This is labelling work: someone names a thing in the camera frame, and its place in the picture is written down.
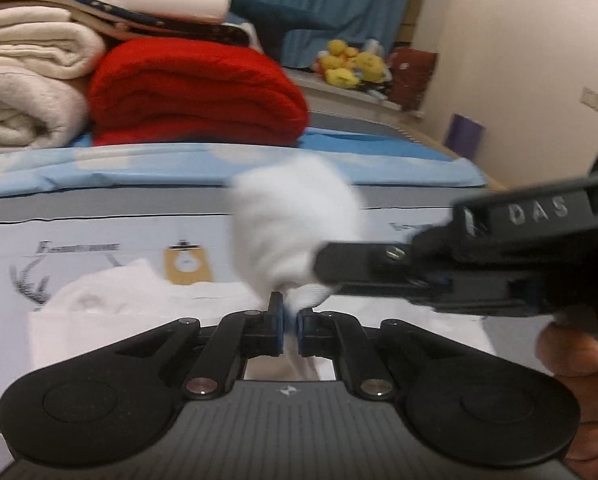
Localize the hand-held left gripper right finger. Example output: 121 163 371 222
296 308 462 401

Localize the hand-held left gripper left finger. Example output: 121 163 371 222
111 291 284 401

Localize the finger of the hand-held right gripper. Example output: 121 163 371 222
315 239 430 302

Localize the white shirt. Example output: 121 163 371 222
29 156 497 386

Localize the person's right hand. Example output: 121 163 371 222
536 321 598 480

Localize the purple bag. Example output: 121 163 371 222
446 114 486 159

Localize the white window ledge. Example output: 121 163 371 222
284 67 424 121

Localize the yellow plush toy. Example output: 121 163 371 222
355 50 388 85
323 40 364 89

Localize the light blue sheet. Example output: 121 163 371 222
0 127 487 201

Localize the red folded blanket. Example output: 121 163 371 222
88 37 310 148

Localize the blue curtain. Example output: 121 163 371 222
214 0 420 68

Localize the cream folded blanket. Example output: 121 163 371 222
0 7 107 150

